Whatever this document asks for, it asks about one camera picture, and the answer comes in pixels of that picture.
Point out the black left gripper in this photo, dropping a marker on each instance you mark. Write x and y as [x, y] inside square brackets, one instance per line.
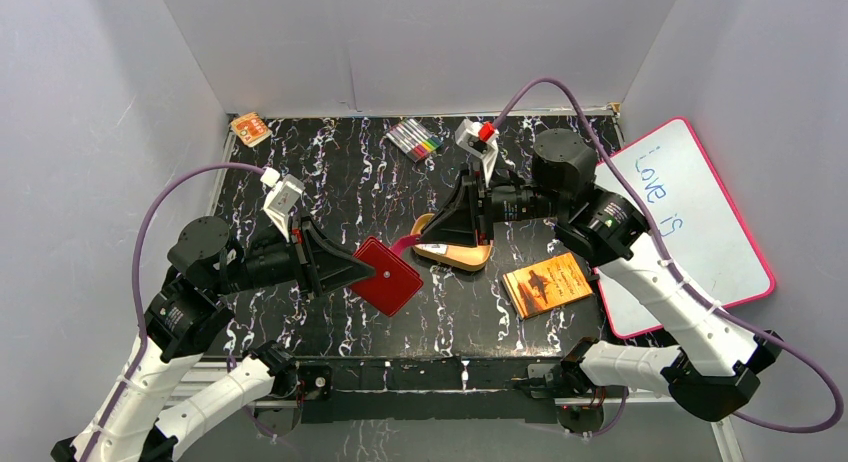
[303, 255]

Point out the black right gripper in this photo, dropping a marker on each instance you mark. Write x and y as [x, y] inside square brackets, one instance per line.
[460, 216]

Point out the yellow oval tray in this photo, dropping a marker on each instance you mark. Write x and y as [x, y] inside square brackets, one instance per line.
[469, 259]

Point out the red leather card holder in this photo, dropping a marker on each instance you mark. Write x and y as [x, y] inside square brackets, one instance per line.
[395, 281]

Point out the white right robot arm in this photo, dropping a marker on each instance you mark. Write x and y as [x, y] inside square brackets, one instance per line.
[712, 370]

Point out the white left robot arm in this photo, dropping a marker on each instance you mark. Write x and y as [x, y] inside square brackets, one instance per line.
[181, 323]

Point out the small orange card box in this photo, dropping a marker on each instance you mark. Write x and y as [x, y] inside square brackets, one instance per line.
[250, 129]

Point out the pack of coloured markers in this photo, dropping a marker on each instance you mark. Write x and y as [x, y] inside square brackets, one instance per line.
[413, 139]

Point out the orange paperback book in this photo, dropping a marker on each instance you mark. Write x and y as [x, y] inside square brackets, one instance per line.
[546, 285]

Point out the pink framed whiteboard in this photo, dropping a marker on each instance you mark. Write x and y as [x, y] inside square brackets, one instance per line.
[697, 219]

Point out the black aluminium base frame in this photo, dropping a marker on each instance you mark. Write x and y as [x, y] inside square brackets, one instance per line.
[529, 389]

